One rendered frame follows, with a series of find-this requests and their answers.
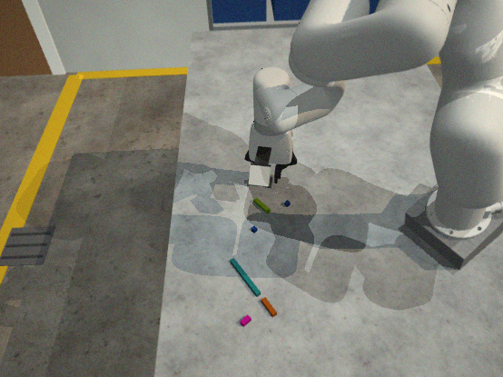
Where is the lime green rod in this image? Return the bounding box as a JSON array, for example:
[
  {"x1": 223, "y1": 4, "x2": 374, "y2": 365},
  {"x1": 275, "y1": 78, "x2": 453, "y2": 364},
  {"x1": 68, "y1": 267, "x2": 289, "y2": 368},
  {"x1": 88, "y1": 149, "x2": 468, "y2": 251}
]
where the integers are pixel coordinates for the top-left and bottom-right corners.
[{"x1": 253, "y1": 197, "x2": 271, "y2": 214}]

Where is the turquoise rod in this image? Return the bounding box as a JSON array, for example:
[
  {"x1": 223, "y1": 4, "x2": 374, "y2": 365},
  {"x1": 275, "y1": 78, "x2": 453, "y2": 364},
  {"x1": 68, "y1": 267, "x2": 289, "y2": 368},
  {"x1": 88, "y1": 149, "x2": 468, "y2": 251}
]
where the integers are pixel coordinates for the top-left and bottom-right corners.
[{"x1": 230, "y1": 258, "x2": 261, "y2": 297}]

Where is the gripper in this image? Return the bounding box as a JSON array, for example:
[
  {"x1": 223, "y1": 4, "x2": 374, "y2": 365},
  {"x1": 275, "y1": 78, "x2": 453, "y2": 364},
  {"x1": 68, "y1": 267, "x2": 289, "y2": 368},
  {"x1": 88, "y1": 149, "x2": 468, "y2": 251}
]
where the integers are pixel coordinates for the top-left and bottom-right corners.
[{"x1": 244, "y1": 121, "x2": 297, "y2": 183}]

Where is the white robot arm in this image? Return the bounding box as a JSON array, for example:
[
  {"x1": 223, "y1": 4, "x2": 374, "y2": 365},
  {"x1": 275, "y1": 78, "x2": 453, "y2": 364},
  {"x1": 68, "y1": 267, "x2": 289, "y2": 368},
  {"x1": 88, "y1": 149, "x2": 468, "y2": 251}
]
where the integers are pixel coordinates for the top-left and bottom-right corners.
[{"x1": 253, "y1": 0, "x2": 503, "y2": 239}]

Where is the magenta rod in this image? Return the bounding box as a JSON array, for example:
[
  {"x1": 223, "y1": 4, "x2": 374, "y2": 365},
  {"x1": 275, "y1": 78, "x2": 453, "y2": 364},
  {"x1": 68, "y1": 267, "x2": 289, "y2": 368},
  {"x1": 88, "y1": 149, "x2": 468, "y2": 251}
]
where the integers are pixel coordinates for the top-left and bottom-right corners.
[{"x1": 241, "y1": 315, "x2": 252, "y2": 327}]

